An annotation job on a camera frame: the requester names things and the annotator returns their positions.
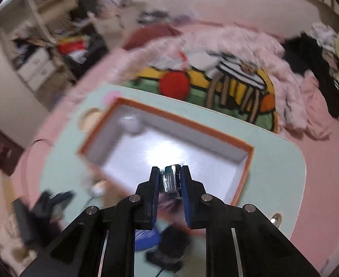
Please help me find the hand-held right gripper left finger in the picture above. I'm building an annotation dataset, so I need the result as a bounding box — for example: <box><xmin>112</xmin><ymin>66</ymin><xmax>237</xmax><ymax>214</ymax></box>
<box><xmin>19</xmin><ymin>166</ymin><xmax>161</xmax><ymax>277</ymax></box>

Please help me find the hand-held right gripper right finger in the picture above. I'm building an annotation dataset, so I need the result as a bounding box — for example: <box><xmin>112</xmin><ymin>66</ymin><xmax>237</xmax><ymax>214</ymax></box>
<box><xmin>179</xmin><ymin>165</ymin><xmax>321</xmax><ymax>277</ymax></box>

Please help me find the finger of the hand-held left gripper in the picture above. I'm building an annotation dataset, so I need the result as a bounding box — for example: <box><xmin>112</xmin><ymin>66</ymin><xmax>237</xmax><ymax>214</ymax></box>
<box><xmin>50</xmin><ymin>190</ymin><xmax>75</xmax><ymax>209</ymax></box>

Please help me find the small shiny foil object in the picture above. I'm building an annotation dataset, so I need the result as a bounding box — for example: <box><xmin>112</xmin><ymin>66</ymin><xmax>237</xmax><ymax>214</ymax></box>
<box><xmin>160</xmin><ymin>164</ymin><xmax>183</xmax><ymax>200</ymax></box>

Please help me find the orange cardboard box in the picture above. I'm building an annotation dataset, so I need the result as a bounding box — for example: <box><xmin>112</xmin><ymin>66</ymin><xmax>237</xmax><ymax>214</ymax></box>
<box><xmin>77</xmin><ymin>98</ymin><xmax>255</xmax><ymax>206</ymax></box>

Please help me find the white fluffy ball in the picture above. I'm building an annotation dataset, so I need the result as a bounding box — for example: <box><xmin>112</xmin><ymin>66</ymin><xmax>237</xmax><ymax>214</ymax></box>
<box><xmin>119</xmin><ymin>115</ymin><xmax>143</xmax><ymax>135</ymax></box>

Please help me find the mint cartoon-print desktop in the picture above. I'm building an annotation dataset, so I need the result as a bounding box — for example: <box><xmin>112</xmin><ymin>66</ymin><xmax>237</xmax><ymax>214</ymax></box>
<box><xmin>39</xmin><ymin>84</ymin><xmax>307</xmax><ymax>277</ymax></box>

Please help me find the dark brown furniture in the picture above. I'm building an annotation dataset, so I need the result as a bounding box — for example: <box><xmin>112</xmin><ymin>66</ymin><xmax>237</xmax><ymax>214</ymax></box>
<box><xmin>0</xmin><ymin>123</ymin><xmax>25</xmax><ymax>176</ymax></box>

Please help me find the round cartoon rug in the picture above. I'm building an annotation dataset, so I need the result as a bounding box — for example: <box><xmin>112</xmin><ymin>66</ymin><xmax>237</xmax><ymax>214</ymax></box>
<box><xmin>123</xmin><ymin>65</ymin><xmax>279</xmax><ymax>134</ymax></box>

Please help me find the white drawer cabinet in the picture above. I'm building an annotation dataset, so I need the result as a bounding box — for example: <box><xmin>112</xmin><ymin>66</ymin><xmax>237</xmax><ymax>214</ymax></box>
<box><xmin>16</xmin><ymin>46</ymin><xmax>55</xmax><ymax>90</ymax></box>

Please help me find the black white striped cloth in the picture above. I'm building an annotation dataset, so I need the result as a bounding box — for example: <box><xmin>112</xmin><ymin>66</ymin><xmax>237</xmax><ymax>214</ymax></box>
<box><xmin>208</xmin><ymin>51</ymin><xmax>269</xmax><ymax>90</ymax></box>

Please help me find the red cardboard box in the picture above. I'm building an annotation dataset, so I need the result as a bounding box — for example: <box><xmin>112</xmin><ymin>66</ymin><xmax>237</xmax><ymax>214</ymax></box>
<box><xmin>58</xmin><ymin>37</ymin><xmax>90</xmax><ymax>55</ymax></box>

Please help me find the maroon pillow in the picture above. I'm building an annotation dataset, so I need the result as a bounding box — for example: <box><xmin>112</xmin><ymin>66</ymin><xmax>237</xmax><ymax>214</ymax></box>
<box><xmin>126</xmin><ymin>24</ymin><xmax>182</xmax><ymax>48</ymax></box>

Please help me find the black clothes pile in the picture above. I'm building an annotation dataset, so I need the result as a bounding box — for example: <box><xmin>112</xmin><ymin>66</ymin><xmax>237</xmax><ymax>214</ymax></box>
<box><xmin>281</xmin><ymin>33</ymin><xmax>339</xmax><ymax>117</ymax></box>

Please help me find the white clothes pile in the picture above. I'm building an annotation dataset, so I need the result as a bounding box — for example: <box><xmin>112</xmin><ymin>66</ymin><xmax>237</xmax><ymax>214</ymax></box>
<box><xmin>311</xmin><ymin>21</ymin><xmax>339</xmax><ymax>51</ymax></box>

